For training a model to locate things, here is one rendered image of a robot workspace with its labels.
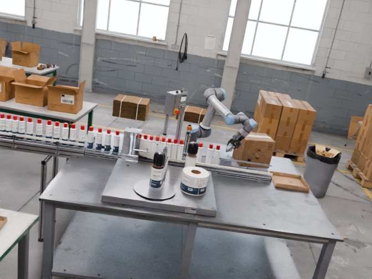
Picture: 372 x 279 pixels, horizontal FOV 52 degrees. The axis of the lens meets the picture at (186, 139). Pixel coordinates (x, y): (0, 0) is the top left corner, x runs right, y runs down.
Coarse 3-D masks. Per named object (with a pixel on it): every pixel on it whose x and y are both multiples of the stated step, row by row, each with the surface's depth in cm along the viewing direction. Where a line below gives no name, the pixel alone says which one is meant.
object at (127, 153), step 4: (124, 132) 314; (128, 132) 314; (124, 136) 315; (128, 136) 315; (124, 140) 316; (128, 140) 316; (124, 144) 317; (128, 144) 317; (132, 144) 318; (136, 144) 320; (124, 148) 319; (128, 148) 319; (132, 148) 319; (136, 148) 321; (124, 152) 320; (128, 152) 322; (132, 152) 325; (136, 152) 323; (124, 156) 321; (128, 156) 321; (132, 156) 321; (136, 156) 321; (128, 160) 322; (132, 160) 322; (136, 160) 322
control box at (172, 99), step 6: (168, 96) 323; (174, 96) 319; (180, 96) 325; (168, 102) 324; (174, 102) 321; (180, 102) 328; (168, 108) 325; (174, 108) 323; (180, 108) 330; (168, 114) 326; (174, 114) 325
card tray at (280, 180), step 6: (276, 174) 357; (282, 174) 357; (288, 174) 357; (294, 174) 357; (276, 180) 345; (282, 180) 348; (288, 180) 350; (294, 180) 352; (300, 180) 354; (276, 186) 333; (282, 186) 333; (288, 186) 333; (294, 186) 333; (300, 186) 333; (306, 186) 341
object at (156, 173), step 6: (156, 156) 270; (162, 156) 270; (156, 162) 270; (162, 162) 271; (156, 168) 273; (162, 168) 274; (156, 174) 273; (162, 174) 276; (150, 180) 277; (156, 180) 274; (150, 186) 278; (156, 186) 276
